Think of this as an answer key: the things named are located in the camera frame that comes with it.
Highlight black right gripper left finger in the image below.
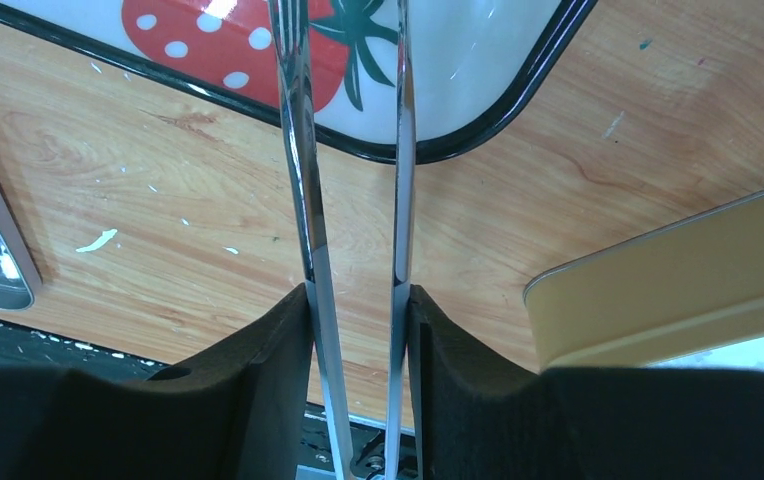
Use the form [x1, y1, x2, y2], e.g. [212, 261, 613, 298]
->
[0, 285, 313, 479]

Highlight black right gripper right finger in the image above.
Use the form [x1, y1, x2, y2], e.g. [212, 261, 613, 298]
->
[408, 285, 764, 479]

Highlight strawberry print tray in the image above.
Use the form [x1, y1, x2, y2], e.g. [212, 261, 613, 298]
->
[0, 1, 593, 164]

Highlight metal tongs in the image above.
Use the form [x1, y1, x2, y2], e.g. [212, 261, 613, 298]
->
[268, 1, 417, 479]

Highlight yellow tin box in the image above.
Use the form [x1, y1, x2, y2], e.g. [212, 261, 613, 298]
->
[523, 190, 764, 369]

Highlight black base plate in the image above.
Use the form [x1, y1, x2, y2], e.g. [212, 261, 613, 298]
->
[0, 311, 423, 480]

